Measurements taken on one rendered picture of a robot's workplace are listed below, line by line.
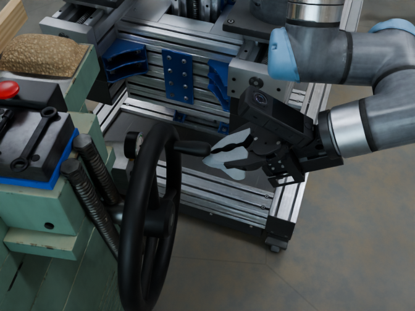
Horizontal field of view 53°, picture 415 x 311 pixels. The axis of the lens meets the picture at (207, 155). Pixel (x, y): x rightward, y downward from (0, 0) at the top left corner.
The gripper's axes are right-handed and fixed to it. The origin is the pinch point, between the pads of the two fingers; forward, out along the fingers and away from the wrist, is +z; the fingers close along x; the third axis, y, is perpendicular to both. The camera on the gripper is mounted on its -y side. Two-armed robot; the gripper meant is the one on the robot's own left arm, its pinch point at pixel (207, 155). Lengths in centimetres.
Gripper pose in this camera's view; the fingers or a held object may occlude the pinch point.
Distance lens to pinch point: 66.9
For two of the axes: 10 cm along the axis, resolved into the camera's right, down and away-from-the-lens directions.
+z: -8.5, 2.2, 4.7
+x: 1.5, -7.6, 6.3
